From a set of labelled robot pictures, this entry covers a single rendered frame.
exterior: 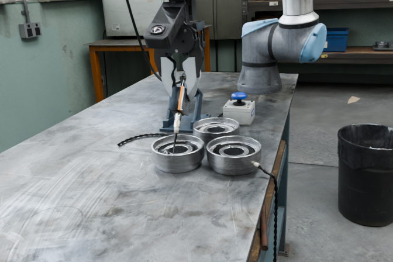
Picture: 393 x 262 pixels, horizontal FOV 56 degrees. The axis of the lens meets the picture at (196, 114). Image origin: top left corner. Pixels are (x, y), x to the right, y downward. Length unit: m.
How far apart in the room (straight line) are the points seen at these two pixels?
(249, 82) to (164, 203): 0.69
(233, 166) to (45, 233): 0.32
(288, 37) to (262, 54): 0.11
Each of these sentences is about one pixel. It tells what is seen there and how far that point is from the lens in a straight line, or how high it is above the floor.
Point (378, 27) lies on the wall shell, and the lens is 4.73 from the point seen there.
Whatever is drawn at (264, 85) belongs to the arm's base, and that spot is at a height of 0.83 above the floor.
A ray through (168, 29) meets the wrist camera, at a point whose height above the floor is 1.07.
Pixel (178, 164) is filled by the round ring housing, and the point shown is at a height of 0.82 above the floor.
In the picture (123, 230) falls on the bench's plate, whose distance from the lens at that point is 0.57.
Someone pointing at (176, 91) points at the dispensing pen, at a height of 0.94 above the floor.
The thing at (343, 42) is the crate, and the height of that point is 0.55.
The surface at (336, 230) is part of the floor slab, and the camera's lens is 1.98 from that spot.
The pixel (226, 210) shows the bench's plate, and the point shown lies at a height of 0.80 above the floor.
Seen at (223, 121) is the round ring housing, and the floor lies 0.83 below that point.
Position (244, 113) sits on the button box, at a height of 0.83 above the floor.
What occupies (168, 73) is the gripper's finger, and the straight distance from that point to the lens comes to 0.72.
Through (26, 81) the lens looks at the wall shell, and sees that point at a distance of 2.66.
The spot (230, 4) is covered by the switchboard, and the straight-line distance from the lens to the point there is 4.55.
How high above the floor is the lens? 1.12
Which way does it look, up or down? 18 degrees down
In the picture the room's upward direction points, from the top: 3 degrees counter-clockwise
